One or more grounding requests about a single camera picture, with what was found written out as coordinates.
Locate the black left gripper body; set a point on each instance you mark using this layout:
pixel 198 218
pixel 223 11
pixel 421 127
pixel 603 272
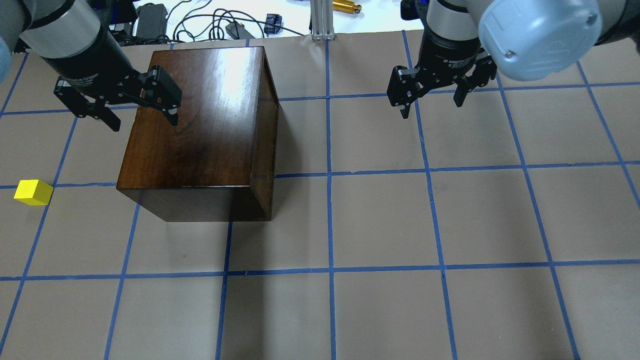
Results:
pixel 86 61

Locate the dark wooden drawer cabinet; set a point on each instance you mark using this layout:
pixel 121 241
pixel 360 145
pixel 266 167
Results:
pixel 218 163

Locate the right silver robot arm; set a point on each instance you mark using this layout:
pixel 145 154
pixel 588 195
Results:
pixel 532 39

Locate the gold cylindrical tool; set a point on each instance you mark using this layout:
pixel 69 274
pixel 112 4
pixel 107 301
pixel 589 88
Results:
pixel 346 6

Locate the black power adapter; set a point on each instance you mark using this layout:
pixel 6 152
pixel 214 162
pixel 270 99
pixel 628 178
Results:
pixel 151 22

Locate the aluminium frame post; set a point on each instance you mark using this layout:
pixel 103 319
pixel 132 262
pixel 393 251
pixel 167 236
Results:
pixel 322 24

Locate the yellow cube block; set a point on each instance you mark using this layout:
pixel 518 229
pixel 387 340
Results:
pixel 33 192

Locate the small blue connector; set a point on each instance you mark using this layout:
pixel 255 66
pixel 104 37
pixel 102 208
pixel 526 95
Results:
pixel 272 24

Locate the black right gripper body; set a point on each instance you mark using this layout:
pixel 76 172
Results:
pixel 448 55

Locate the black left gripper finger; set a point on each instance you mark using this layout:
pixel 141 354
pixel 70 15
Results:
pixel 160 92
pixel 81 107

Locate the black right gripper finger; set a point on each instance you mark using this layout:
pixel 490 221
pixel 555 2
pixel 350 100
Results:
pixel 406 86
pixel 484 71

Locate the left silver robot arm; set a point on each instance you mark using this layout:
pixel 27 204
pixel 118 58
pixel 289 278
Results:
pixel 50 28

